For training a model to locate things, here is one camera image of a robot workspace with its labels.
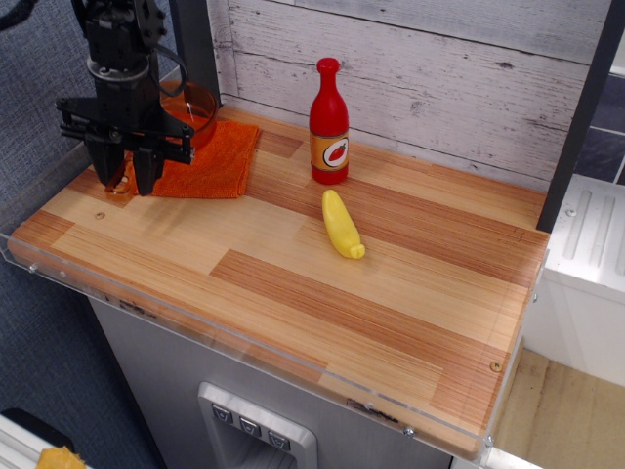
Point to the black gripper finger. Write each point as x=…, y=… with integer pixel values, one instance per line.
x=106, y=158
x=148, y=167

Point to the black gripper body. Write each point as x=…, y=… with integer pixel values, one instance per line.
x=127, y=113

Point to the orange transparent plastic pan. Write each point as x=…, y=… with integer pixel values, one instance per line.
x=193, y=112

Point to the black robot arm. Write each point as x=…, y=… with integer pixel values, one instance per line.
x=123, y=38

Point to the red toy sauce bottle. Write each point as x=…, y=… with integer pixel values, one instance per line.
x=329, y=127

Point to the yellow toy banana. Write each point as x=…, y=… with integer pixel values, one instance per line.
x=342, y=232

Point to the orange folded cloth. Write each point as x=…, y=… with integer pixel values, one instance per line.
x=220, y=168

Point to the silver toy fridge cabinet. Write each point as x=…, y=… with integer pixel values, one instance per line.
x=164, y=369

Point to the silver dispenser button panel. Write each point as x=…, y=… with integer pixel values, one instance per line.
x=247, y=435

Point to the yellow sponge piece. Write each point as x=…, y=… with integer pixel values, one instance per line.
x=59, y=458

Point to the white toy sink unit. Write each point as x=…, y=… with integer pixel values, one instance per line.
x=576, y=316

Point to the dark left frame post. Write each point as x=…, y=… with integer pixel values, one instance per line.
x=194, y=40

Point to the dark frame post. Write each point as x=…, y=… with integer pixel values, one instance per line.
x=590, y=96
x=194, y=40

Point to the dark right frame post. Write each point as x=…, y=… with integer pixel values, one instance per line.
x=590, y=96

